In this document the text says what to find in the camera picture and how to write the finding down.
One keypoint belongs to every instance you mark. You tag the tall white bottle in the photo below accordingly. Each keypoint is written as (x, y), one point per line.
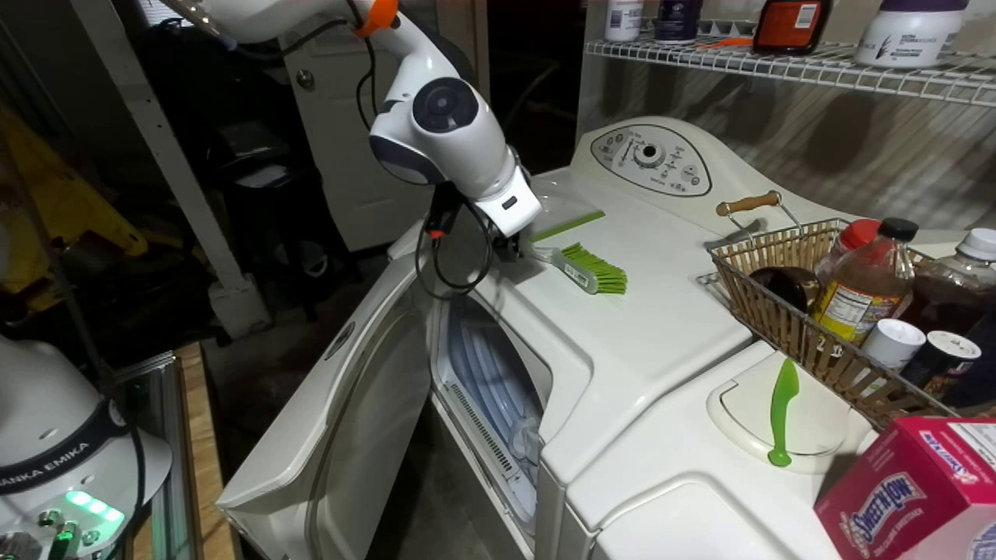
(622, 19)

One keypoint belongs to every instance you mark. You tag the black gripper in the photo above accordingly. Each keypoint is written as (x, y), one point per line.
(511, 251)

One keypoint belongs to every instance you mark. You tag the white dryer door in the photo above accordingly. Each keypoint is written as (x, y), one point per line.
(331, 437)

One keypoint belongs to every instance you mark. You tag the lint filter strip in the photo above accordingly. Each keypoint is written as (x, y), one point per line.
(565, 224)

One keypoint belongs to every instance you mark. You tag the aluminium frame rail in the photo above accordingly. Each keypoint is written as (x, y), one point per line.
(157, 389)

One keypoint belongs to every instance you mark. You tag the wooden platform board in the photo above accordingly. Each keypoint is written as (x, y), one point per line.
(203, 469)

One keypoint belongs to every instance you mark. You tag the white washing machine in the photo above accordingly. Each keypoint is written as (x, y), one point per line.
(664, 488)

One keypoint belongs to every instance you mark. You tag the dark cylindrical can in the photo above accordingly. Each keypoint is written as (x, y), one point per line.
(678, 16)

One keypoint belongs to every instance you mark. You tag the clear bottle brown liquid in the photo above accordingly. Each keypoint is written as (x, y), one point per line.
(791, 24)

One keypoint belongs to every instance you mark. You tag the small white capped bottle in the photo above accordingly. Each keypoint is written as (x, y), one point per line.
(892, 345)

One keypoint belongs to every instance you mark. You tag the white jar dark lid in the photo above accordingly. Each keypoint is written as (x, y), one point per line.
(910, 34)

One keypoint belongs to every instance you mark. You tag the yellow plastic object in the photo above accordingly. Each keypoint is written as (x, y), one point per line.
(64, 206)

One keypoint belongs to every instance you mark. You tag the black bottle white cap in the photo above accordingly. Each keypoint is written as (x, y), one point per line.
(937, 359)

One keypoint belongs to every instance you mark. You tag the pink cardboard box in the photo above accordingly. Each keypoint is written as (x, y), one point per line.
(912, 499)

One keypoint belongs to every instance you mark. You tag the dark bowl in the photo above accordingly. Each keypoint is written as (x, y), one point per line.
(780, 287)

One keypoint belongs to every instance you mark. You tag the white slanted post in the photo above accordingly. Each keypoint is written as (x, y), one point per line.
(166, 156)

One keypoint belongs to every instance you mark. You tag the dark liquid bottle white cap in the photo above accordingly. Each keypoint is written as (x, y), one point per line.
(952, 286)

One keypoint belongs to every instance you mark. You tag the red capped bottle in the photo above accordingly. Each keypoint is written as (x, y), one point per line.
(857, 297)

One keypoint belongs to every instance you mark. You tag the white dryer machine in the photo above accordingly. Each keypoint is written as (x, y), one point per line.
(622, 312)

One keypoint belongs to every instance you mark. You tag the oval dryer control panel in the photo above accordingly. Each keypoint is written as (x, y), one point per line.
(656, 156)

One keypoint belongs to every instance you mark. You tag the wicker basket with bottles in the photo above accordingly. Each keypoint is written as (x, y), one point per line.
(787, 321)

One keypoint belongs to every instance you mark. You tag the orange sponge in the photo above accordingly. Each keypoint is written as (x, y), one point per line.
(724, 42)

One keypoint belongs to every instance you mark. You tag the green plastic scraper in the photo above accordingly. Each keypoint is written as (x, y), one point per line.
(783, 407)

